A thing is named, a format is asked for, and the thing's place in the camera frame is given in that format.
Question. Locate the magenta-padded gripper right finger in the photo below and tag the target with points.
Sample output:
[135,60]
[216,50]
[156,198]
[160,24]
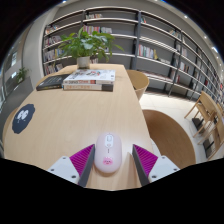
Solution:
[158,166]

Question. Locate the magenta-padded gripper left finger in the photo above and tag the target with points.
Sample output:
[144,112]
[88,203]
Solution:
[65,168]

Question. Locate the pink computer mouse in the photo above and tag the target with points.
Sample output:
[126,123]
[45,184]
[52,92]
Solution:
[108,153]

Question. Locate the dark cloud-shaped mouse pad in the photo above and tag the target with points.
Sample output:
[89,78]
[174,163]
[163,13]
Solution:
[23,118]

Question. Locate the slatted light wooden chairs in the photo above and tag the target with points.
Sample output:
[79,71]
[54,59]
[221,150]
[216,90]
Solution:
[208,116]

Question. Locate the book with red-lettered spine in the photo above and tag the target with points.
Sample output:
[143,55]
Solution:
[86,87]

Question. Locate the black hardcover book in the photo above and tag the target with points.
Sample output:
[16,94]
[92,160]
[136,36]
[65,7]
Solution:
[51,82]

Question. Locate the white illustrated-cover book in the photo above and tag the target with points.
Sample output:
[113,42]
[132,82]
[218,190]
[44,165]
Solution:
[90,76]

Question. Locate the small green floor plant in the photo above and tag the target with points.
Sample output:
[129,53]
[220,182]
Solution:
[21,75]

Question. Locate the potted green plant, white pot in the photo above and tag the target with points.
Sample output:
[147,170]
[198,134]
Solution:
[85,45]

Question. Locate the grey bookshelf unit with books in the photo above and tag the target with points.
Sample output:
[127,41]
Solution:
[156,36]

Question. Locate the recessed ceiling lights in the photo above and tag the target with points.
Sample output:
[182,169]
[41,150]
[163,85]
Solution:
[185,16]

